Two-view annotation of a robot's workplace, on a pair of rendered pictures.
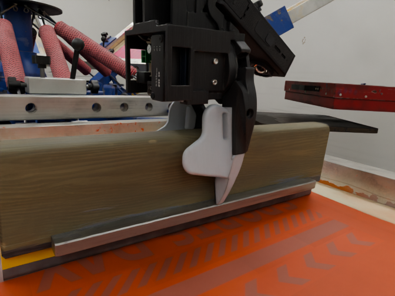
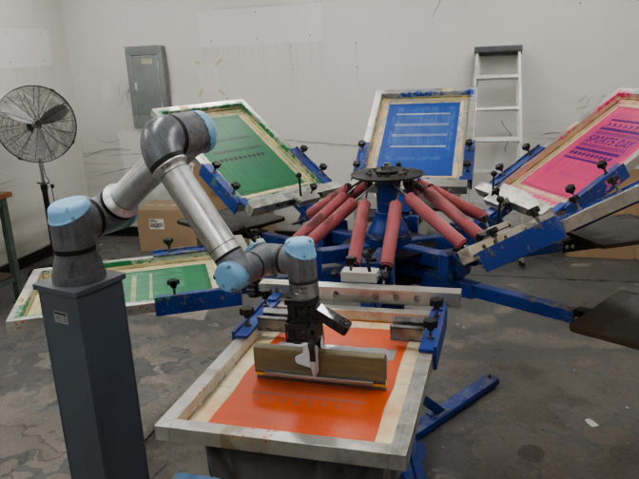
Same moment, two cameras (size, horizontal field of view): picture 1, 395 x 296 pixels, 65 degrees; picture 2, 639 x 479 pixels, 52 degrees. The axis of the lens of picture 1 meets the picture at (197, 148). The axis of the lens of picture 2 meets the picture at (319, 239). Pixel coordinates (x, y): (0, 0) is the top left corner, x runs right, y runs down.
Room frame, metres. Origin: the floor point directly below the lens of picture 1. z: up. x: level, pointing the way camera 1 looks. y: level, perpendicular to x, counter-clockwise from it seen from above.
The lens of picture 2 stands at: (-0.63, -1.29, 1.80)
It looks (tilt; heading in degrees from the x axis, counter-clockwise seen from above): 16 degrees down; 54
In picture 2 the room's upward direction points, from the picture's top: 3 degrees counter-clockwise
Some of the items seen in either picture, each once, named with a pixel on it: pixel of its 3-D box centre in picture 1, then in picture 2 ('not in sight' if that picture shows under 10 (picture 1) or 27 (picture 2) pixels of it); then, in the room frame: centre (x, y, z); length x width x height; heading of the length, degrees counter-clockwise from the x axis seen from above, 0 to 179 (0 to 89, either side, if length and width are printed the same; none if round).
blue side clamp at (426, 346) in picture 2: not in sight; (434, 335); (0.70, -0.04, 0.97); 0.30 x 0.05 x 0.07; 37
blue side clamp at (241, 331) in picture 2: not in sight; (258, 323); (0.36, 0.41, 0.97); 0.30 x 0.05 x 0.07; 37
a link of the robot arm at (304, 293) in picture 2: not in sight; (303, 289); (0.27, 0.01, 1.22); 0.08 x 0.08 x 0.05
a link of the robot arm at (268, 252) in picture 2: not in sight; (264, 258); (0.22, 0.10, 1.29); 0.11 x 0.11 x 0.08; 22
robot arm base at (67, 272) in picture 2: not in sight; (77, 261); (-0.11, 0.59, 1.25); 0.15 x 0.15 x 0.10
